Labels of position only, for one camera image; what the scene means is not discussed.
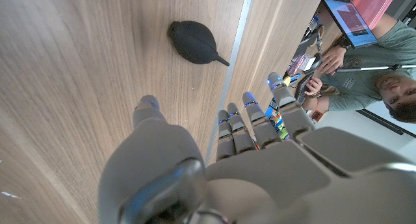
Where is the seated person in green shirt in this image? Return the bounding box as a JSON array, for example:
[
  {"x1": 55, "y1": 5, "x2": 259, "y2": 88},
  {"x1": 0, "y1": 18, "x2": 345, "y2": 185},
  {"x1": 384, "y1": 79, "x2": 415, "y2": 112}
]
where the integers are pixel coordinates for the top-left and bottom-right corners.
[{"x1": 304, "y1": 13, "x2": 416, "y2": 124}]

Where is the white pole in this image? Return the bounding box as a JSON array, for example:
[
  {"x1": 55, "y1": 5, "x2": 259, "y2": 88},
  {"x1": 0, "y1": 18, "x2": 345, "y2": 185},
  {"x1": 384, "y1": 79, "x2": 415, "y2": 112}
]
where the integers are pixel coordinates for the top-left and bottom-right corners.
[{"x1": 336, "y1": 64, "x2": 416, "y2": 73}]

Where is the black laptop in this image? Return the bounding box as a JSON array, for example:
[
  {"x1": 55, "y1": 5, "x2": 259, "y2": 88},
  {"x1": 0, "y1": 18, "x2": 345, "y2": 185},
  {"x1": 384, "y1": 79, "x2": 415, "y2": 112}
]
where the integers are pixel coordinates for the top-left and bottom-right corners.
[{"x1": 323, "y1": 0, "x2": 379, "y2": 49}]

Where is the black rubber bulb pipette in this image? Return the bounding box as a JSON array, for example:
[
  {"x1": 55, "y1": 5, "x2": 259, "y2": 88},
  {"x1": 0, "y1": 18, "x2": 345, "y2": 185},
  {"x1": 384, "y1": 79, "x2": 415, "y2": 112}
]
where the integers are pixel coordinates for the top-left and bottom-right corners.
[{"x1": 166, "y1": 20, "x2": 231, "y2": 68}]

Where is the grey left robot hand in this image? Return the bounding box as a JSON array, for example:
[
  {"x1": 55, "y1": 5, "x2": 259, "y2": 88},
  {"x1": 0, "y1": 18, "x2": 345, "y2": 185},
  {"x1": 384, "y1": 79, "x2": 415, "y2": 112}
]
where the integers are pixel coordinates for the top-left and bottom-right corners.
[{"x1": 97, "y1": 71, "x2": 416, "y2": 224}]

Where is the black keyboard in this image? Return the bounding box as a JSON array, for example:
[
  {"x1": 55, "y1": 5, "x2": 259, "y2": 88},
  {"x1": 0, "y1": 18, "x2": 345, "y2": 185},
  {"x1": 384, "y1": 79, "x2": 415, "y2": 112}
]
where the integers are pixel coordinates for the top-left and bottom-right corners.
[{"x1": 294, "y1": 73, "x2": 315, "y2": 105}]

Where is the pink plastic box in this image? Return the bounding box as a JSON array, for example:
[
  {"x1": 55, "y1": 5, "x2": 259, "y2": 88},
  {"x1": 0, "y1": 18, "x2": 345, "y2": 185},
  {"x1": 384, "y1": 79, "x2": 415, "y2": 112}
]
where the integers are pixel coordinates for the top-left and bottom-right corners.
[{"x1": 352, "y1": 0, "x2": 400, "y2": 31}]

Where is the black computer mouse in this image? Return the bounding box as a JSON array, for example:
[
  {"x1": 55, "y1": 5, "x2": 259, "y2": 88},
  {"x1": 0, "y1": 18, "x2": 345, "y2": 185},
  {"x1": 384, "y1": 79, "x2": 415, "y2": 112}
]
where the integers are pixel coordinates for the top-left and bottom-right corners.
[{"x1": 311, "y1": 52, "x2": 324, "y2": 71}]

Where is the pink and white package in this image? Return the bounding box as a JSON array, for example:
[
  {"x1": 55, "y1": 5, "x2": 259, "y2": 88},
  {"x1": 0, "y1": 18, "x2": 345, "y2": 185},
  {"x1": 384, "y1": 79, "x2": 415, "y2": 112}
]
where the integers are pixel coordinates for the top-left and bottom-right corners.
[{"x1": 287, "y1": 53, "x2": 317, "y2": 77}]

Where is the flat blue object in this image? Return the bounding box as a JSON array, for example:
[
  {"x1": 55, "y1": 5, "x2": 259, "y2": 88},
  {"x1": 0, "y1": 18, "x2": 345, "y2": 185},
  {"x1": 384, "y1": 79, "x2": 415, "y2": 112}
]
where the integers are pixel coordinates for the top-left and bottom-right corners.
[{"x1": 265, "y1": 99, "x2": 280, "y2": 119}]

